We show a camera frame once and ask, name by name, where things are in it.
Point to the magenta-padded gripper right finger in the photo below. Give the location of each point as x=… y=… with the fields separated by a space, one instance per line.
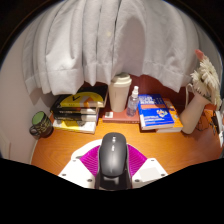
x=150 y=171

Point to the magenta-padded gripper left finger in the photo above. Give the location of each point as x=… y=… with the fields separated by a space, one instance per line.
x=75 y=171

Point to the black computer mouse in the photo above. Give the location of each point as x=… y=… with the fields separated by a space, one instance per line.
x=113 y=156

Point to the white and grey mouse pad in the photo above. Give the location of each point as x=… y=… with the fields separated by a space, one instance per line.
x=85 y=148

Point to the yellow and white book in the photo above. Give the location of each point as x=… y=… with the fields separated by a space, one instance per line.
x=75 y=126

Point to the dark book with white pages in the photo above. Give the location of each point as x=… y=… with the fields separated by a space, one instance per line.
x=75 y=110
x=75 y=116

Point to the dark mug with green inside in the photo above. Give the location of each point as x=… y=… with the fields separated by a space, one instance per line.
x=42 y=126

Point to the orange book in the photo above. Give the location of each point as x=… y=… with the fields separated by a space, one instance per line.
x=176 y=121

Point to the blue book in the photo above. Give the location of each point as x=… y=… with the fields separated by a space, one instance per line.
x=155 y=111

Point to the red-brown book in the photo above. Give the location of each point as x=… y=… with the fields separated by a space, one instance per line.
x=120 y=117

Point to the clear spray bottle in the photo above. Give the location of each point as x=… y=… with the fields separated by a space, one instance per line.
x=132 y=105

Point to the cream ceramic vase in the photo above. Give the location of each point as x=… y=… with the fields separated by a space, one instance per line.
x=193 y=115

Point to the black and yellow book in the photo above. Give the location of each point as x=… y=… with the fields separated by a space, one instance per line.
x=83 y=99

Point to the cream lidded tumbler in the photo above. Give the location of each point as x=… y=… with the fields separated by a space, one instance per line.
x=120 y=95

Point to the white curtain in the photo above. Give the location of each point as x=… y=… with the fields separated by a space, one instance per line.
x=116 y=36

